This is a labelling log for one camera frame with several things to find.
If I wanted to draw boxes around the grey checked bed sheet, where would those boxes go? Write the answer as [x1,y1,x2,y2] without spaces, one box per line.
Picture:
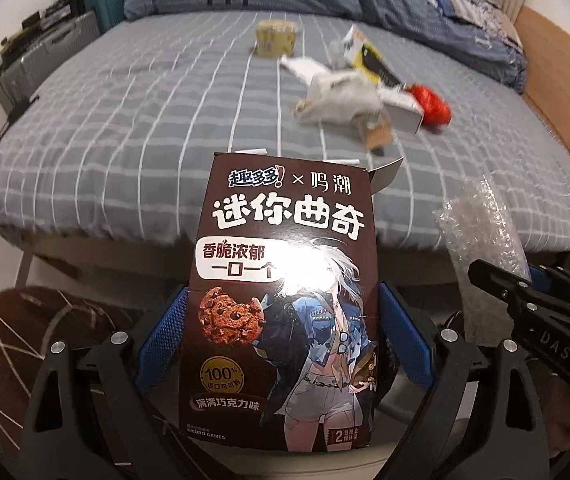
[0,12,570,252]

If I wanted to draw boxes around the yellow white snack wrapper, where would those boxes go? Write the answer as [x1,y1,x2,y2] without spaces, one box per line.
[340,25,398,87]

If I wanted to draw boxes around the red crumpled wrapper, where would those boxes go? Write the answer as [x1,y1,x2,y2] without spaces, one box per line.
[405,84,452,127]

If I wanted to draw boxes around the wooden bed frame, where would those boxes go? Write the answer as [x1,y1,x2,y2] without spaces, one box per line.
[16,8,570,286]

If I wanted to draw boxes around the grey hard suitcase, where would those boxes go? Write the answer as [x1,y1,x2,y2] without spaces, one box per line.
[0,11,99,114]

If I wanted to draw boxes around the yellow lidded dessert cup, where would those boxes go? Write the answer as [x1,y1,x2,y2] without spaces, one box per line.
[253,20,299,58]

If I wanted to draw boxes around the brown cookie box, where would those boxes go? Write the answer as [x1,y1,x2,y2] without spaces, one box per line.
[178,153,399,453]

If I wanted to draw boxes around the white tissue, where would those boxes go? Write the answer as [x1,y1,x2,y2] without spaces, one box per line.
[279,55,384,126]

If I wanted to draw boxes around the brown patterned left leg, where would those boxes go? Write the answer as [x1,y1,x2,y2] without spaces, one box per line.
[0,286,144,460]

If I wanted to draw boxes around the small cardboard piece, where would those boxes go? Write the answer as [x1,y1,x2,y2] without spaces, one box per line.
[353,112,393,152]

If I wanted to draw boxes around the black sachet packet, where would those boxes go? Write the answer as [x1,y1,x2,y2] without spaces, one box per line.
[362,48,403,88]

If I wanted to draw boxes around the clear bubble wrap bag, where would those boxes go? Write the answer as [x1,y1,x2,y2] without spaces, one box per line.
[435,176,530,347]

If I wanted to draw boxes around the patterned pillow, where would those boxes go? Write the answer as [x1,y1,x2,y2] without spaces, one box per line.
[427,0,524,53]

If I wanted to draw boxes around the white earbuds box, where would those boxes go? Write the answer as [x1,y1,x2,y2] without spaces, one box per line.
[377,86,424,134]

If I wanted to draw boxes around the teal suitcase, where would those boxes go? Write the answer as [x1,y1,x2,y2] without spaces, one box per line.
[83,0,124,34]

